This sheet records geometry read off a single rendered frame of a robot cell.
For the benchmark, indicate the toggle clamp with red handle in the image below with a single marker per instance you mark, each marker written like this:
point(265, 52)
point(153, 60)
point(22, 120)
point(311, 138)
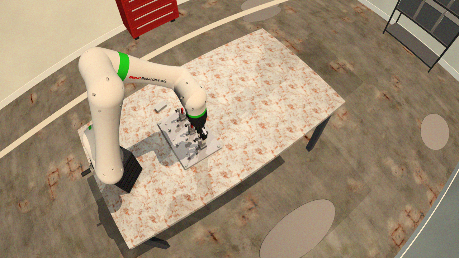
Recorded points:
point(191, 128)

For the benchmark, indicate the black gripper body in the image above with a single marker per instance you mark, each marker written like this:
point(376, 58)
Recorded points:
point(199, 125)

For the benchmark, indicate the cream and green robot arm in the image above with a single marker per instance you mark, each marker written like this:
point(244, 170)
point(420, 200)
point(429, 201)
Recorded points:
point(105, 71)

